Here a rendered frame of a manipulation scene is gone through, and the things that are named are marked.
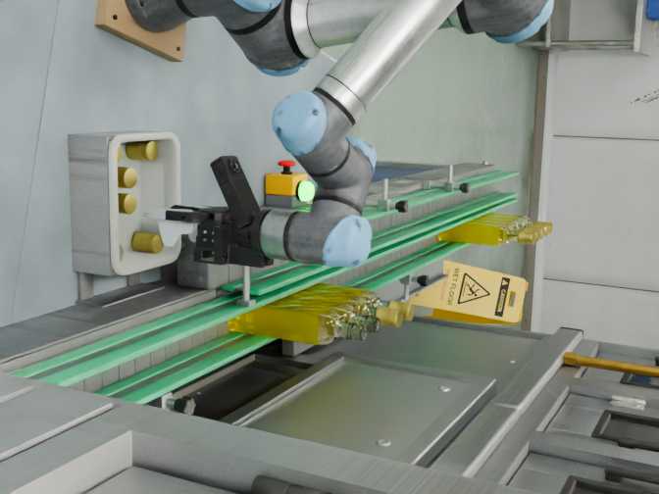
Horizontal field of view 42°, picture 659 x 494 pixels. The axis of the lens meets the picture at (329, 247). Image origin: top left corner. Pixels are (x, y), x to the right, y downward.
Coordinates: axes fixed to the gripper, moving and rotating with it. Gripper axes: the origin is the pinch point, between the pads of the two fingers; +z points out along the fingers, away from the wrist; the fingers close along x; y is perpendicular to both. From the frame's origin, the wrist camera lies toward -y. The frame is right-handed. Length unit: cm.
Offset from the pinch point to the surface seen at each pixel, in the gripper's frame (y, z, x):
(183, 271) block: 12.5, 4.8, 12.5
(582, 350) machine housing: 34, -53, 82
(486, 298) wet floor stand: 83, 46, 354
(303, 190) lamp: 1, 3, 54
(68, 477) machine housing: 3, -55, -80
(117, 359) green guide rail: 18.4, -8.4, -20.9
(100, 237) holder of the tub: 4.6, 6.9, -6.7
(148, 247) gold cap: 7.7, 7.3, 5.8
